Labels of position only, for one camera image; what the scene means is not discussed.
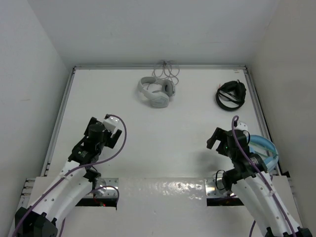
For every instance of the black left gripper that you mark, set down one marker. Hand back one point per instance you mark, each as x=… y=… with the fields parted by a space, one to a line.
x=111 y=139

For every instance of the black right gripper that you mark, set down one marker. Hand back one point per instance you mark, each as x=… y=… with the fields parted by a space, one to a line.
x=217 y=135

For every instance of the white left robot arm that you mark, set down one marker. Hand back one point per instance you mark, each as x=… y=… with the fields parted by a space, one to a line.
x=45 y=217

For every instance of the blue headphones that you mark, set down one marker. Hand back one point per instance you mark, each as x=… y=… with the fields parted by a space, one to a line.
x=265 y=149

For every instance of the black wrapped headphones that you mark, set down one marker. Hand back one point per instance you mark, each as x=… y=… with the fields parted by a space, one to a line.
x=232 y=91

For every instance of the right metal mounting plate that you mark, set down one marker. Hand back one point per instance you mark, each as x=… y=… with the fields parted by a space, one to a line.
x=214 y=188

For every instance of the metal mounting plate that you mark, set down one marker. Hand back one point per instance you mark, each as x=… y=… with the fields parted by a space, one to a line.
x=214 y=188
x=105 y=188

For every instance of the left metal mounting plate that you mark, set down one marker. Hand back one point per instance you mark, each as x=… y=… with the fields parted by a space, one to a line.
x=105 y=188

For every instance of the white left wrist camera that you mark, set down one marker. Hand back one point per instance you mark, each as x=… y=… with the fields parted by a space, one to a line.
x=111 y=123

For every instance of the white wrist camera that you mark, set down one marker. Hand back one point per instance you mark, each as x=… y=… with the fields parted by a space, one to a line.
x=241 y=126
x=111 y=123

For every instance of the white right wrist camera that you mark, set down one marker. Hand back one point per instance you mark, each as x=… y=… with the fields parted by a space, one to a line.
x=241 y=126

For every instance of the aluminium table frame rail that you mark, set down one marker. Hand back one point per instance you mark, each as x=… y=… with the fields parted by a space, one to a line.
x=163 y=159

